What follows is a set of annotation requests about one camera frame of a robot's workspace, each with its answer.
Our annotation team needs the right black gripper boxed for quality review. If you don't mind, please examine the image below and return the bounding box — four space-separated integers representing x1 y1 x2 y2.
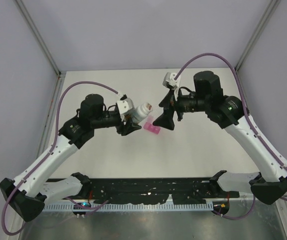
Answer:
153 86 210 130

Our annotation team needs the white pill bottle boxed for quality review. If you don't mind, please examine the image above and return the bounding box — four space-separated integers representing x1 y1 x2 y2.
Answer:
131 102 153 124

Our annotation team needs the pink weekly pill organizer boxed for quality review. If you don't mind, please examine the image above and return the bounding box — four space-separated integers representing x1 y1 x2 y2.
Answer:
143 115 161 135

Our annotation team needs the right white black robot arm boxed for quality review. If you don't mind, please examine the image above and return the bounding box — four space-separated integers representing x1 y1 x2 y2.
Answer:
153 70 287 205

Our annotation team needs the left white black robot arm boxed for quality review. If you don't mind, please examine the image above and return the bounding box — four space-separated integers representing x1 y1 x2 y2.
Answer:
0 94 141 222

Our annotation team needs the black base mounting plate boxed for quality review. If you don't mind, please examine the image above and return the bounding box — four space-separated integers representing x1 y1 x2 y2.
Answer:
78 177 241 205

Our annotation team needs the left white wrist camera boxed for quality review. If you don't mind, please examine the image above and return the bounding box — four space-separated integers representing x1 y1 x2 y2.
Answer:
116 94 135 120

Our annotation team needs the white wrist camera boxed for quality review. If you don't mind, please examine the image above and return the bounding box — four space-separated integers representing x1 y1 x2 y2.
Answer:
116 94 135 120
162 72 181 101

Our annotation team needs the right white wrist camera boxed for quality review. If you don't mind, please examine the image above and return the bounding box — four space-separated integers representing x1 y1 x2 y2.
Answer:
162 72 181 101

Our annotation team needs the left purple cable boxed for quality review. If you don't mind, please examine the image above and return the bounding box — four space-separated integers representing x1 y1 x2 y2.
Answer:
1 81 123 236

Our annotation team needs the left side aluminium rail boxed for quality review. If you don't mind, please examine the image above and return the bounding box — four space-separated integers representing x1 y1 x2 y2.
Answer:
36 72 67 158

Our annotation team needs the white slotted cable duct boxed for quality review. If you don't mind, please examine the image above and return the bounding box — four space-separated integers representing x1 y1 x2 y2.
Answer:
43 201 214 213

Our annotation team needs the left aluminium corner post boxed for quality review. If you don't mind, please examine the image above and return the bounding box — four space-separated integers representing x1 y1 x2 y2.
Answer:
14 0 62 77

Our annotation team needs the aluminium corner post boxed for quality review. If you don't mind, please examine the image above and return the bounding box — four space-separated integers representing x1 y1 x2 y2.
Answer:
14 0 62 77
234 0 281 72

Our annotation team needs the aluminium frame rail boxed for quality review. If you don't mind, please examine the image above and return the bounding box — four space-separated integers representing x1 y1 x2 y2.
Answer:
233 181 287 202

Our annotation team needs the right aluminium corner post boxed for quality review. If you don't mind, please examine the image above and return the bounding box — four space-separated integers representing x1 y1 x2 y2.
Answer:
234 0 281 72

